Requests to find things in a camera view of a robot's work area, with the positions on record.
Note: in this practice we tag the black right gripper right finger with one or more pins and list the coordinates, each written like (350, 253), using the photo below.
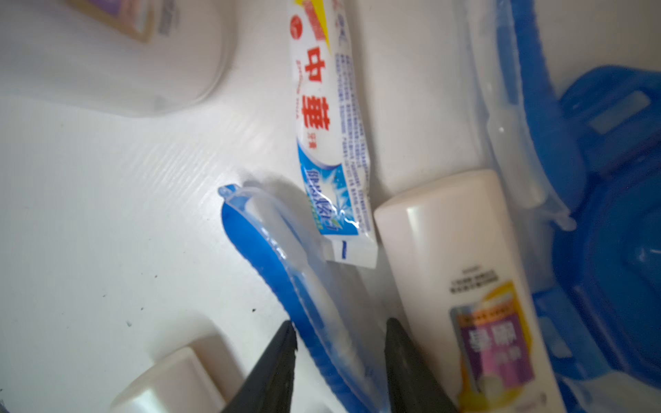
(412, 387)

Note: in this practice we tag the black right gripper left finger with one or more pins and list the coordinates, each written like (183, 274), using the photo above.
(269, 387)

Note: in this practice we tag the blue toothbrush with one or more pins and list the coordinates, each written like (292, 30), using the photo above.
(538, 158)
(327, 303)

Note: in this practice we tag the toothpaste tube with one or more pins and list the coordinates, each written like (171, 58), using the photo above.
(331, 139)

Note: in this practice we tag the clear plastic container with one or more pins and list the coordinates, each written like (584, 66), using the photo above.
(132, 58)

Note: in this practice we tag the front white bottle gold cap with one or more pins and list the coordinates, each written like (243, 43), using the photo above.
(176, 383)

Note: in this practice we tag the white bottle purple label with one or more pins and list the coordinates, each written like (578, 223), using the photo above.
(453, 254)

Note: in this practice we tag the blue lid upper left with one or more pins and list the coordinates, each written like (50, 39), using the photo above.
(600, 150)

